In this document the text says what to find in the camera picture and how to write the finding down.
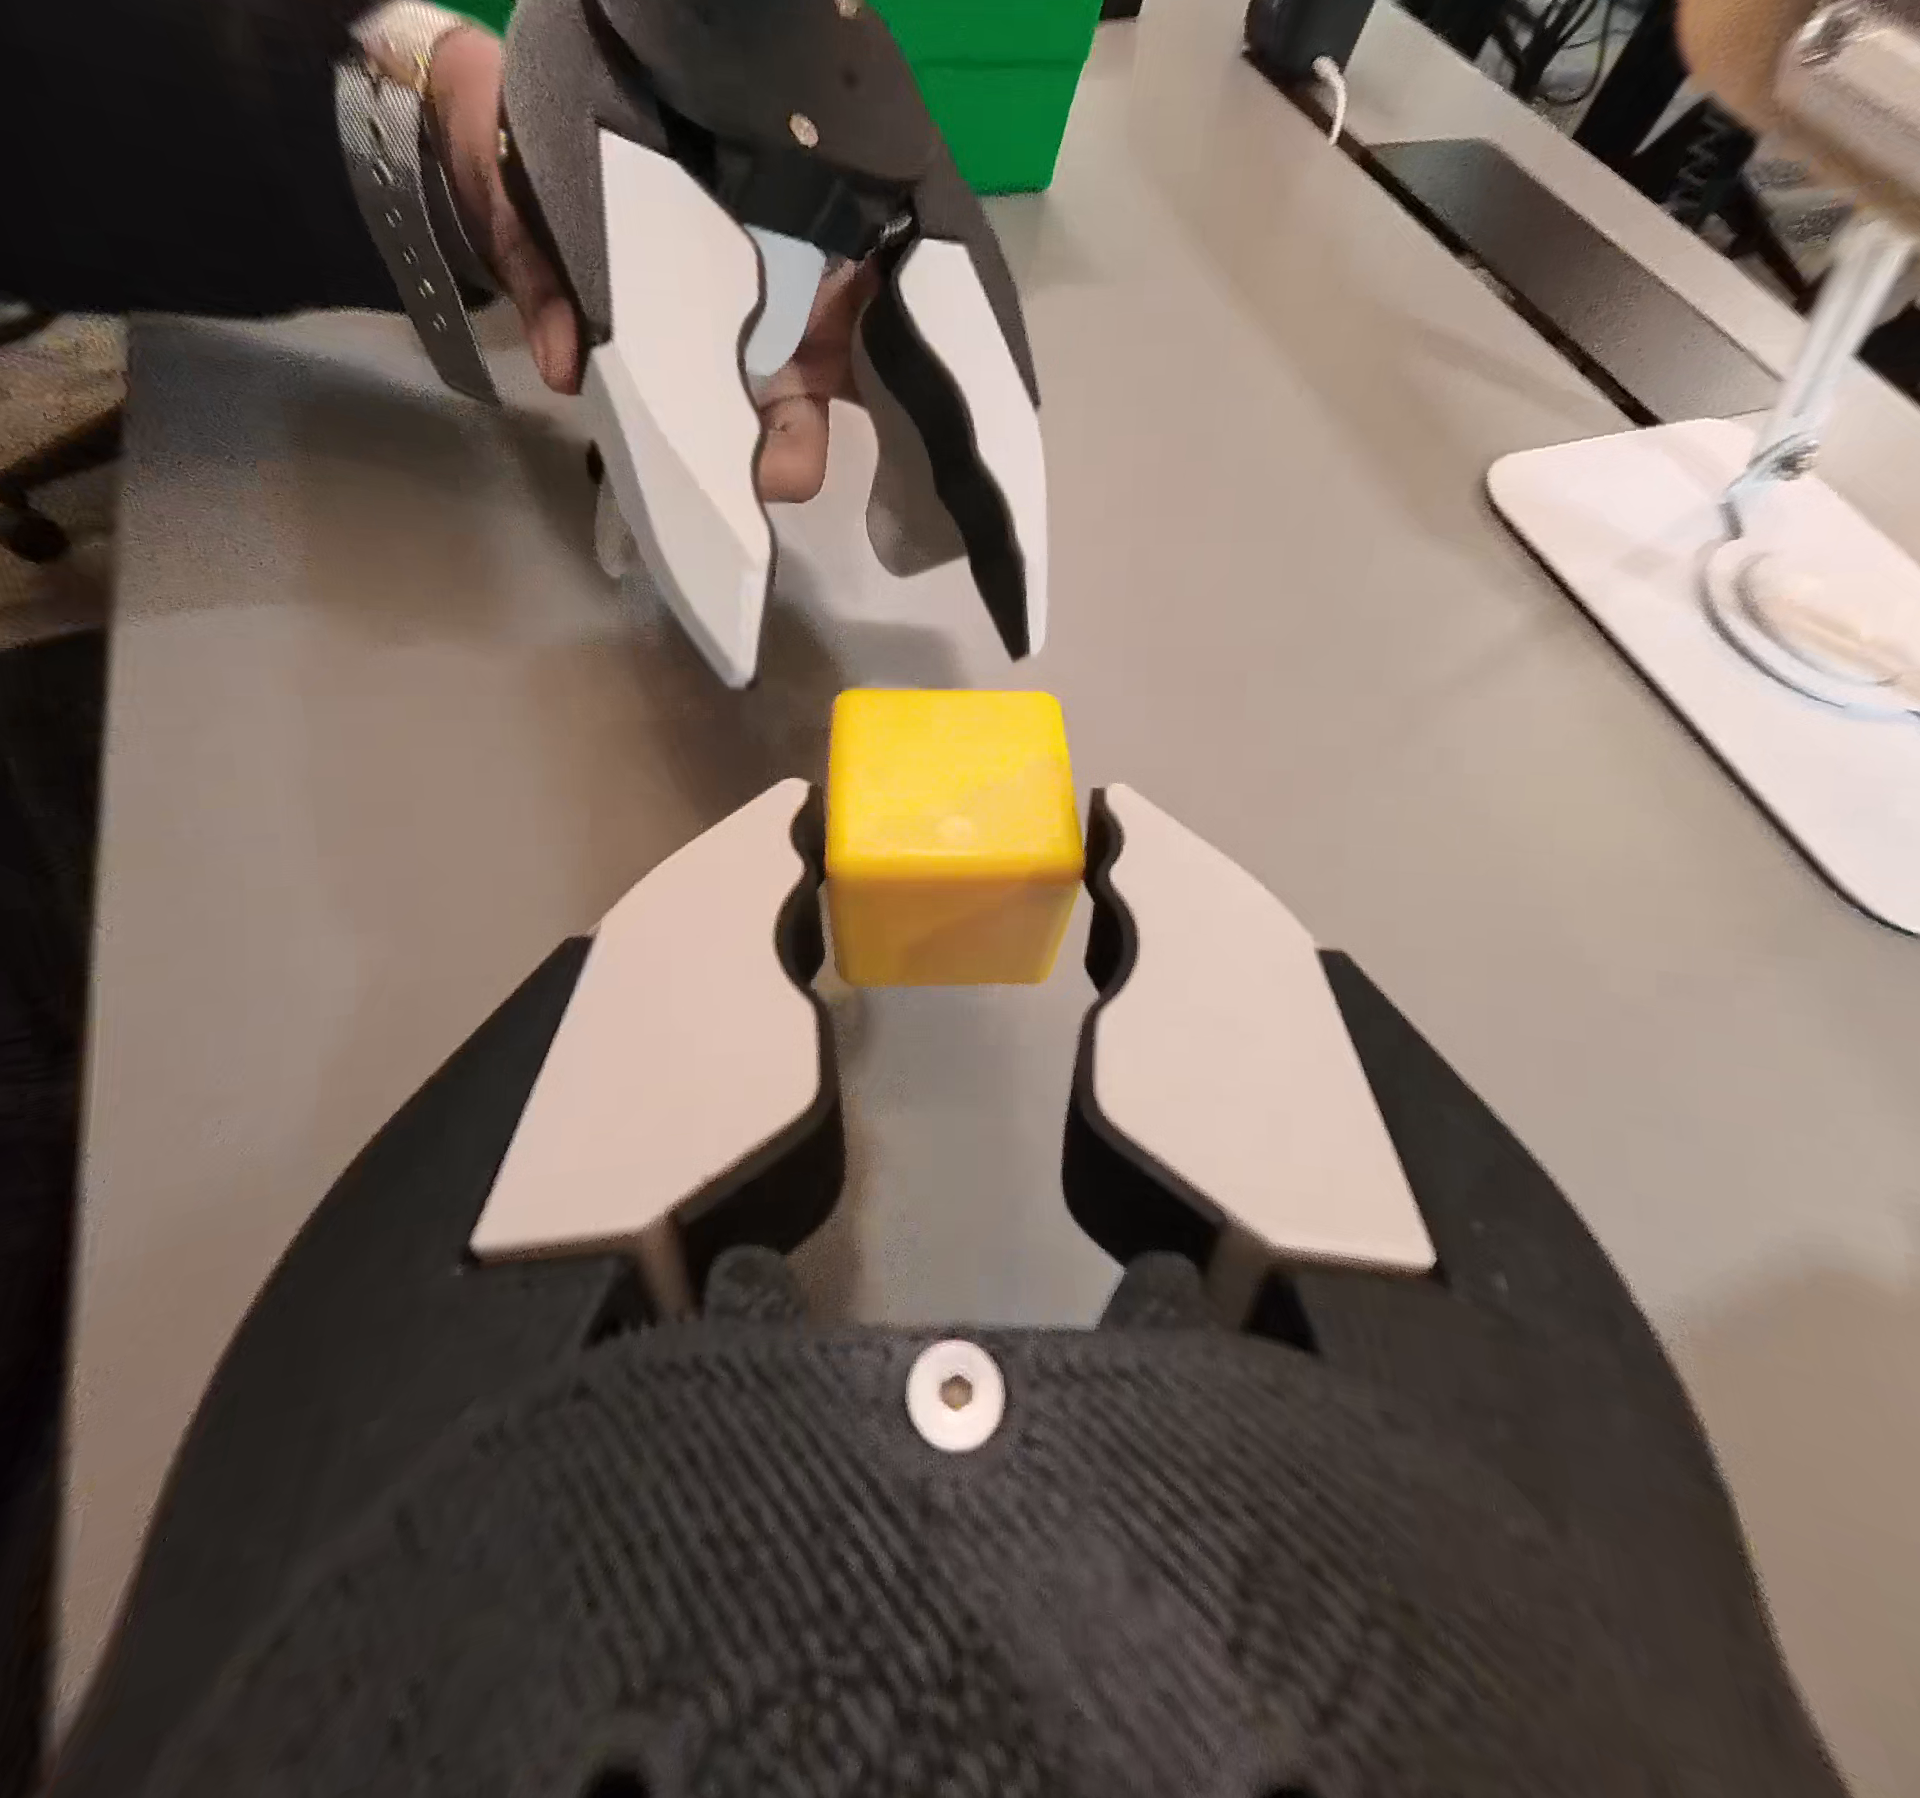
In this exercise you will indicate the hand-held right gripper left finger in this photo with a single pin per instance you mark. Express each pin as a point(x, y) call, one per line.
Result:
point(676, 1076)

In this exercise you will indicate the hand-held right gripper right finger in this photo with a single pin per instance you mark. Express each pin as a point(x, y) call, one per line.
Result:
point(1246, 1076)

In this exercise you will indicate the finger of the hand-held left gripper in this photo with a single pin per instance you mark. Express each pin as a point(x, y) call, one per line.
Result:
point(989, 387)
point(676, 372)

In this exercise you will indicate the green plastic bin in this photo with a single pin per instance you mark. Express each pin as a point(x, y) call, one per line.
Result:
point(989, 27)

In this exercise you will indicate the yellow cube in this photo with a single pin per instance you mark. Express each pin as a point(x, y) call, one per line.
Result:
point(952, 823)

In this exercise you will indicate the person's left forearm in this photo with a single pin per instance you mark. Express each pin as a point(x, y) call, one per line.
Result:
point(164, 101)

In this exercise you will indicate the grey desk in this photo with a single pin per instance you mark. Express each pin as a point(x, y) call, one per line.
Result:
point(1275, 554)

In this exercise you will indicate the person's left hand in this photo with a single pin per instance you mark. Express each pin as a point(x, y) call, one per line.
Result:
point(494, 208)

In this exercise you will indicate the grey table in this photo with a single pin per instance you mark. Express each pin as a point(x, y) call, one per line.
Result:
point(1544, 223)

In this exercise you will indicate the white board stand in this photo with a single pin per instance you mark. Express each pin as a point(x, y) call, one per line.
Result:
point(1620, 521)

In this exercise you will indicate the black office chair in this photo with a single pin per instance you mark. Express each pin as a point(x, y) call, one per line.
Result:
point(29, 530)

